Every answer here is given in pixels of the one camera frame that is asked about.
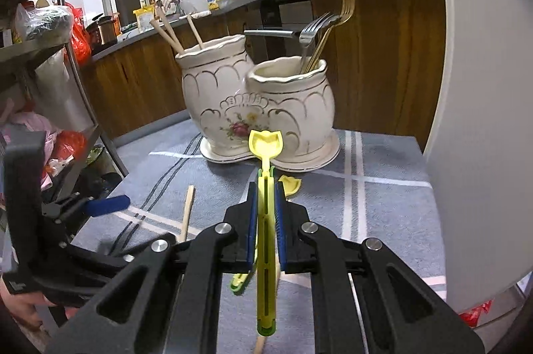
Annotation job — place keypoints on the wooden chopstick on cloth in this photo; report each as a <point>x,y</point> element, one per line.
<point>188,205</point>

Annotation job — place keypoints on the metal storage shelf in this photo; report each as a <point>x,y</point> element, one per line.
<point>19,59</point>

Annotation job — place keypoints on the wooden chopstick under utensils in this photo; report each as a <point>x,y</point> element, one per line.
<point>266,327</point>

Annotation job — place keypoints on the yellow plastic shovel utensil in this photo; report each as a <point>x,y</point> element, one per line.
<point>266,146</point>

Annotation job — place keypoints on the gold fork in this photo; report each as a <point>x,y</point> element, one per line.
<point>346,12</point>

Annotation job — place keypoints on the cream ceramic utensil holder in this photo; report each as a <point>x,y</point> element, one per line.
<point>227,96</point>

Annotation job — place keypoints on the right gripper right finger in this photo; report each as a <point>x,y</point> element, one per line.
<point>364,297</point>

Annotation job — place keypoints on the grey striped table cloth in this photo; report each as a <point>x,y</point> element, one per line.
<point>377,186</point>

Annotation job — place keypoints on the silver fork in holder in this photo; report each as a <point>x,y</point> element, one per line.
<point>311,30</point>

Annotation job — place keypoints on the white refrigerator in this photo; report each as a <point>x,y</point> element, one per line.
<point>479,152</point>

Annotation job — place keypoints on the red plastic bag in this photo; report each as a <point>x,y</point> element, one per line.
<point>80,41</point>

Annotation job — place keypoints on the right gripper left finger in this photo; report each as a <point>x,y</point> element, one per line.
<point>166,301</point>

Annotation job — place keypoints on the person's left hand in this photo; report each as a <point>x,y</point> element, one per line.
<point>23,307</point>

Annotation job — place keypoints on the built-in oven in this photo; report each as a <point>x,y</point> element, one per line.
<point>276,14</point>

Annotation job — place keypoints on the wooden chopstick in holder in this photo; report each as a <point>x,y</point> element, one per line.
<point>166,33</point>

